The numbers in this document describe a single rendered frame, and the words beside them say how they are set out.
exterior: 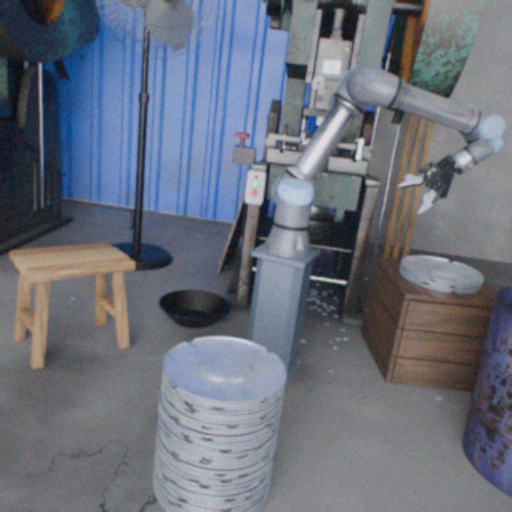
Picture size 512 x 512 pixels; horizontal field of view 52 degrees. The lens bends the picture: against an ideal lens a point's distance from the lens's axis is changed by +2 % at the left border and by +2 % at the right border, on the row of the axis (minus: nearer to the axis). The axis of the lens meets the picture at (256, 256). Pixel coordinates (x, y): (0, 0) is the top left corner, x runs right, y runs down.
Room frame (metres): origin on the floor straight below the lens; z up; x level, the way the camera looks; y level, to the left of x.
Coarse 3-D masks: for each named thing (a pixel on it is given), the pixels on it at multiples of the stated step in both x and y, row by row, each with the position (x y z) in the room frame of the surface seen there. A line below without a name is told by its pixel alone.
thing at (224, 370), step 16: (176, 352) 1.13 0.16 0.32; (192, 352) 1.14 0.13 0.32; (208, 352) 1.15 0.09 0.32; (224, 352) 1.15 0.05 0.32; (240, 352) 1.17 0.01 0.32; (256, 352) 1.18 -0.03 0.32; (176, 368) 1.06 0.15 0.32; (192, 368) 1.06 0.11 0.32; (208, 368) 1.06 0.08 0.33; (224, 368) 1.07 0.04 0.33; (240, 368) 1.08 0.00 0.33; (256, 368) 1.10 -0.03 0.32; (272, 368) 1.11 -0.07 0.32; (192, 384) 1.00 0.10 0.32; (208, 384) 1.01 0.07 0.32; (224, 384) 1.02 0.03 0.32; (240, 384) 1.02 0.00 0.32; (256, 384) 1.03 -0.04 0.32; (272, 384) 1.04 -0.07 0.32; (208, 400) 0.94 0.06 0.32; (224, 400) 0.95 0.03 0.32; (240, 400) 0.96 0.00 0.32; (256, 400) 0.96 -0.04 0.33
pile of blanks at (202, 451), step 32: (160, 416) 1.04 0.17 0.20; (192, 416) 0.95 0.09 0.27; (224, 416) 0.94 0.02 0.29; (256, 416) 0.97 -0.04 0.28; (160, 448) 1.02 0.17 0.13; (192, 448) 0.95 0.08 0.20; (224, 448) 0.94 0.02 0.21; (256, 448) 0.99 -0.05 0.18; (160, 480) 1.00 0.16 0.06; (192, 480) 0.95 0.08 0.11; (224, 480) 0.95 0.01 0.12; (256, 480) 0.99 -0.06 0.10
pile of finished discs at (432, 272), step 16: (416, 256) 2.02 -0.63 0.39; (432, 256) 2.03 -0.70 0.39; (400, 272) 1.89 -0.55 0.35; (416, 272) 1.81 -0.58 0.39; (432, 272) 1.84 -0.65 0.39; (448, 272) 1.85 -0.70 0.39; (464, 272) 1.89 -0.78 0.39; (480, 272) 1.89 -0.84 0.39; (432, 288) 1.76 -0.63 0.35; (448, 288) 1.74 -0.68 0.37; (464, 288) 1.75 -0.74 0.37; (480, 288) 1.81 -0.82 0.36
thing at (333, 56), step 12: (324, 48) 2.38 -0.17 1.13; (336, 48) 2.38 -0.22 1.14; (348, 48) 2.38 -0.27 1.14; (324, 60) 2.38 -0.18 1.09; (336, 60) 2.38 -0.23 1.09; (348, 60) 2.38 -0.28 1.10; (324, 72) 2.38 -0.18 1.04; (336, 72) 2.38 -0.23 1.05; (312, 84) 2.38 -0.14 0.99; (324, 84) 2.37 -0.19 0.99; (336, 84) 2.38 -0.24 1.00; (312, 96) 2.39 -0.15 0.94; (324, 96) 2.35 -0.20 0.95; (312, 108) 2.38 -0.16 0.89; (324, 108) 2.35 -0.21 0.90
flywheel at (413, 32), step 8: (424, 0) 2.41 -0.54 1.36; (424, 8) 2.38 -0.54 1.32; (424, 16) 2.38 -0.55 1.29; (408, 24) 2.74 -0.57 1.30; (416, 24) 2.49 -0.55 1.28; (424, 24) 2.40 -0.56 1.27; (408, 32) 2.74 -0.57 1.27; (416, 32) 2.66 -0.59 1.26; (408, 40) 2.72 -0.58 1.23; (416, 40) 2.61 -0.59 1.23; (408, 48) 2.71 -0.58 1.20; (416, 48) 2.57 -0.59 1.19; (400, 56) 2.75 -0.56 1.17; (408, 56) 2.68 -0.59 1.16; (400, 64) 2.70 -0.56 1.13; (408, 64) 2.65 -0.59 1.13; (400, 72) 2.65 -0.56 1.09; (408, 72) 2.61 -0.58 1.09
